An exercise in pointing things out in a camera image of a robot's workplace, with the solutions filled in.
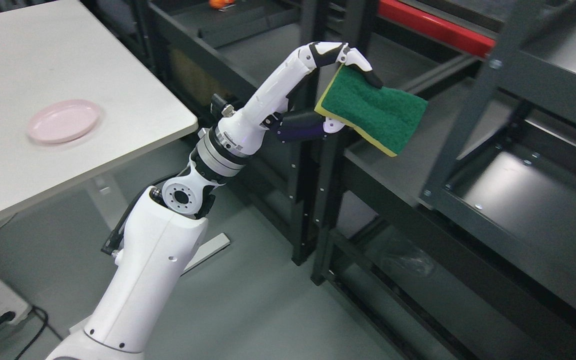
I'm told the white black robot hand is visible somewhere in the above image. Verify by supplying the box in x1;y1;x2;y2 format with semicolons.
217;41;383;156

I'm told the white power strip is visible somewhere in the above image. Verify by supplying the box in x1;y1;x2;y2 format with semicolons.
0;280;32;326

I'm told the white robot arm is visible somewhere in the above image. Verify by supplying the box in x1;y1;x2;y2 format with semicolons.
48;127;249;360

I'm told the pink plate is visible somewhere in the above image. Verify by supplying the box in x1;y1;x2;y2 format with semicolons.
26;99;103;145

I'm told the green yellow sponge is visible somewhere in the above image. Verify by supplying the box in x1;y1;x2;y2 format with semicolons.
314;65;428;158

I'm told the grey metal shelf cart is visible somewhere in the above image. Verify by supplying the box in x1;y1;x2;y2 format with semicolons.
418;0;576;346

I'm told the red metal beam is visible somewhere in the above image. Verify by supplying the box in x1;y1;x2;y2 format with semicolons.
377;0;496;59

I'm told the white table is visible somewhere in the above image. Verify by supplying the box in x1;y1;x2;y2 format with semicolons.
0;0;198;221

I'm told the orange object on shelf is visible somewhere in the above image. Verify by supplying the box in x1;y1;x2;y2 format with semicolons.
208;0;236;10

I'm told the black metal shelving rack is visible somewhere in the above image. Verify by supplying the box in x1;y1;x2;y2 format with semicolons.
89;0;576;360

